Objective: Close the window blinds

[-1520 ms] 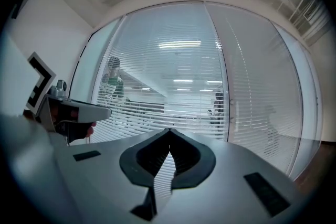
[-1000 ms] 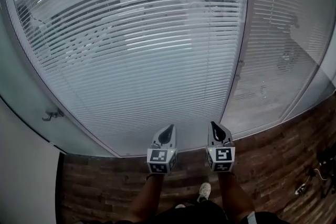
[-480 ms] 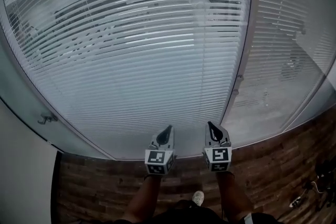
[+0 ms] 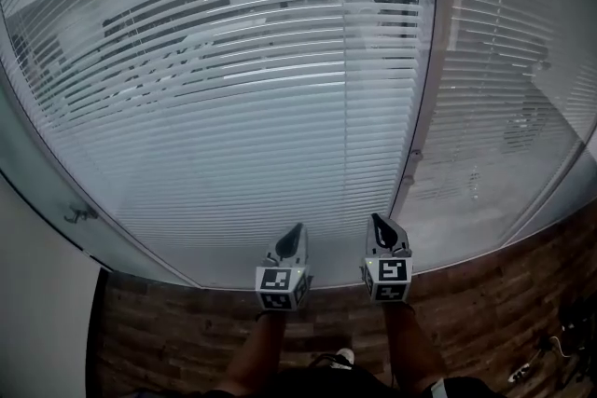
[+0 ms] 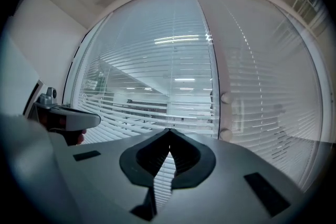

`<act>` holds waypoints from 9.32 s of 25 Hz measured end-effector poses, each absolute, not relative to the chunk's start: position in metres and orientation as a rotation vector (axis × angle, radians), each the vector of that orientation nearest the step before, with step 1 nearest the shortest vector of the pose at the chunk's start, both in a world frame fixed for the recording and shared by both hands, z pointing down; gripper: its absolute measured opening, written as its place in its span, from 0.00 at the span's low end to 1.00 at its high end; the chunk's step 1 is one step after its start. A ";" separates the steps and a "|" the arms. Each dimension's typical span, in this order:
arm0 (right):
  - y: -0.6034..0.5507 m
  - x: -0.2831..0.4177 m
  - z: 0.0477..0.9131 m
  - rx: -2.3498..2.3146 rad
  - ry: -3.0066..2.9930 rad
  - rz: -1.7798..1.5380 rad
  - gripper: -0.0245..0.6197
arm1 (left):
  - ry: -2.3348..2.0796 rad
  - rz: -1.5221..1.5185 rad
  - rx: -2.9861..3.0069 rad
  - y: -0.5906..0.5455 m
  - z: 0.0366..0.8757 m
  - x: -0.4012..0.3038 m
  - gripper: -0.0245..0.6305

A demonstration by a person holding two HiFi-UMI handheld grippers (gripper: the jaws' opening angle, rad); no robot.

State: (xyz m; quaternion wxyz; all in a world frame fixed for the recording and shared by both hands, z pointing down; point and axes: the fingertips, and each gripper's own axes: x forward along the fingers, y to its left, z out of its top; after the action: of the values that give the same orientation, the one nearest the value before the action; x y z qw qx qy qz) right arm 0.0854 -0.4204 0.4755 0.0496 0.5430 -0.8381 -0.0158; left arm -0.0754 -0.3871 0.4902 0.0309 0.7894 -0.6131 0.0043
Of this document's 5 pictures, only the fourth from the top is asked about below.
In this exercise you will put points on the black tripod stand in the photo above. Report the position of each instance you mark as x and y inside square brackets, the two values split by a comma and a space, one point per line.
[580, 340]

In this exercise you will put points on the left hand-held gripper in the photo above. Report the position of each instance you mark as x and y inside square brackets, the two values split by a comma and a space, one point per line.
[280, 284]

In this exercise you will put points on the frosted glass door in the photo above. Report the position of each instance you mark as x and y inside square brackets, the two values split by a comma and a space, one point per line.
[42, 200]

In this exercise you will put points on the white window blinds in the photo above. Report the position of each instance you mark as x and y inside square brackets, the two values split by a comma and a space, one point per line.
[233, 154]

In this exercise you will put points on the white power strip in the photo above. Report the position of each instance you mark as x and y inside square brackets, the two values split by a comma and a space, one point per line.
[520, 373]

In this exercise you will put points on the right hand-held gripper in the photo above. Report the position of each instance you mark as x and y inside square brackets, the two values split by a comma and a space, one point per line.
[392, 272]

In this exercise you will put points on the person's left forearm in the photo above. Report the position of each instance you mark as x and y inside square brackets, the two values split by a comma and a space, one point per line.
[259, 354]

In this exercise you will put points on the black skirting board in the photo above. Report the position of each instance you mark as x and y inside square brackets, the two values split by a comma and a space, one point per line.
[95, 331]

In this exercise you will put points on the person's right white shoe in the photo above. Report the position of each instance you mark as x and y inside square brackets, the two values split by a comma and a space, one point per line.
[346, 356]

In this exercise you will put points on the grey aluminium frame post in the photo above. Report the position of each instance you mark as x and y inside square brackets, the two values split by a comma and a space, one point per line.
[437, 60]

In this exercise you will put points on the person's black clothing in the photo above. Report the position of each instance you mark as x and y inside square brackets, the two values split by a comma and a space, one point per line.
[326, 387]

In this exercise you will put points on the person's right forearm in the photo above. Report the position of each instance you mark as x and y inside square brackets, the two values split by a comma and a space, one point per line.
[412, 349]

